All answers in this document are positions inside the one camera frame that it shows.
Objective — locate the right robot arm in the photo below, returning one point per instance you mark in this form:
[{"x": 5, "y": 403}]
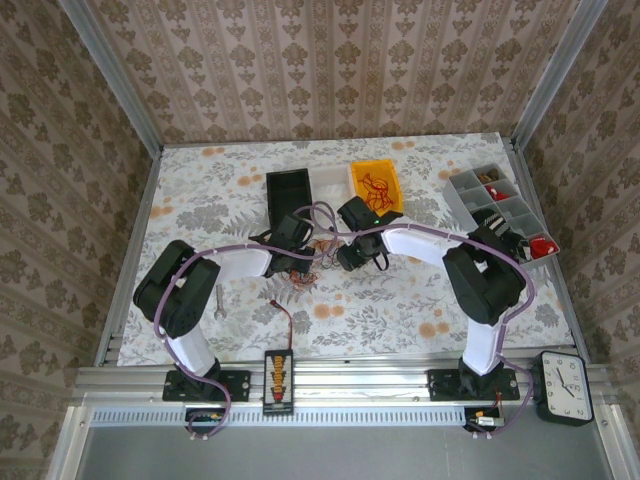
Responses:
[{"x": 480, "y": 290}]

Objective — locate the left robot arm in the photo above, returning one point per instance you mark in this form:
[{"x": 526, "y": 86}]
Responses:
[{"x": 180, "y": 300}]

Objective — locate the red-black lead with connector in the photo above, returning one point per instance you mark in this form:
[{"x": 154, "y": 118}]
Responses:
[{"x": 290, "y": 325}]

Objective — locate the floral print tablecloth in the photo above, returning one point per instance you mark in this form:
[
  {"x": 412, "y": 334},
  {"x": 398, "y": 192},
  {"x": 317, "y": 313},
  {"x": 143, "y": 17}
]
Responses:
[{"x": 360, "y": 320}]

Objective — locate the black plastic bin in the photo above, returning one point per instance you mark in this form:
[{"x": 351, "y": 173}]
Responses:
[{"x": 287, "y": 190}]

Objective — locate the white plastic bin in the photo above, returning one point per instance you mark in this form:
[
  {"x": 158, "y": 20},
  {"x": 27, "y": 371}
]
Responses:
[{"x": 330, "y": 185}]

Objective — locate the yellow plastic bin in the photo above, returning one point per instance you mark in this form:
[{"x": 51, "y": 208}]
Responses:
[{"x": 395, "y": 182}]

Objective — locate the small metal wrench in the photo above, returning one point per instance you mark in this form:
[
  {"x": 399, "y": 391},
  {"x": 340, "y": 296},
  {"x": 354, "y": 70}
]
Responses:
[{"x": 219, "y": 302}]

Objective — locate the grey divided organizer box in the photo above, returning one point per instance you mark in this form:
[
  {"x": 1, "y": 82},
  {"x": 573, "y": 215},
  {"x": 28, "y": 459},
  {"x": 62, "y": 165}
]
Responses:
[{"x": 470, "y": 205}]

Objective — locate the black power distribution board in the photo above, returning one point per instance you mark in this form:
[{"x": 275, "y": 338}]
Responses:
[{"x": 279, "y": 382}]

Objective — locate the black and white small parts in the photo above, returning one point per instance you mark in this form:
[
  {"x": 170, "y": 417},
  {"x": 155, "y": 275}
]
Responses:
[{"x": 492, "y": 222}]

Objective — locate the brown small parts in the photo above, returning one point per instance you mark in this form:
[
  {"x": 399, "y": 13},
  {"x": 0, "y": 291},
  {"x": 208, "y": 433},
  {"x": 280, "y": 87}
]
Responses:
[{"x": 487, "y": 176}]

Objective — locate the red and white small parts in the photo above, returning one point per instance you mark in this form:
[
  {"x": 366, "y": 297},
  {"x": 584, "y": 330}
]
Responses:
[{"x": 501, "y": 193}]

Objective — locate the small electronics board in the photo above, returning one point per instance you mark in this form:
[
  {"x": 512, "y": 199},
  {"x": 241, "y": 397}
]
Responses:
[
  {"x": 485, "y": 420},
  {"x": 206, "y": 417}
]

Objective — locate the black square analog clock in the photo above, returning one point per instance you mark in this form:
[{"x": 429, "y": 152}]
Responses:
[{"x": 562, "y": 387}]

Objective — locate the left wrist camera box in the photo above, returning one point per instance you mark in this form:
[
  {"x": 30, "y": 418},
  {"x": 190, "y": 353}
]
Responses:
[{"x": 292, "y": 230}]

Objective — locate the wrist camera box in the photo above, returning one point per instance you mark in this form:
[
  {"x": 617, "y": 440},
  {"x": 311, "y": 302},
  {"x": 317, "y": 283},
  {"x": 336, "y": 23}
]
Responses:
[
  {"x": 292, "y": 230},
  {"x": 357, "y": 212}
]

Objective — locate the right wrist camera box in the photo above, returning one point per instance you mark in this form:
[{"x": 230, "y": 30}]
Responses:
[{"x": 357, "y": 212}]

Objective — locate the aluminium front rail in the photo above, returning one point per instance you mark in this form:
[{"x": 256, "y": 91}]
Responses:
[{"x": 350, "y": 382}]

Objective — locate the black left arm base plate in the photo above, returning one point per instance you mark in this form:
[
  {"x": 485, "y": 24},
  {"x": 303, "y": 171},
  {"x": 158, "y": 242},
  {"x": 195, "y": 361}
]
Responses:
[{"x": 240, "y": 385}]

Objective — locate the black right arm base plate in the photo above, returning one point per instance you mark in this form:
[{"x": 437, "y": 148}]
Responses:
[{"x": 442, "y": 385}]

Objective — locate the aluminium side rail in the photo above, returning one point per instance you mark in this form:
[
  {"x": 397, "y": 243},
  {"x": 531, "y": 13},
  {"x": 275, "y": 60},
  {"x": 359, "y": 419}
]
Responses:
[
  {"x": 127, "y": 260},
  {"x": 545, "y": 240}
]

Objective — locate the aluminium frame post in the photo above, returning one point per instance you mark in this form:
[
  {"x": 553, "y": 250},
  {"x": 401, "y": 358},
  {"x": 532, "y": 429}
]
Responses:
[
  {"x": 555, "y": 75},
  {"x": 115, "y": 80}
]

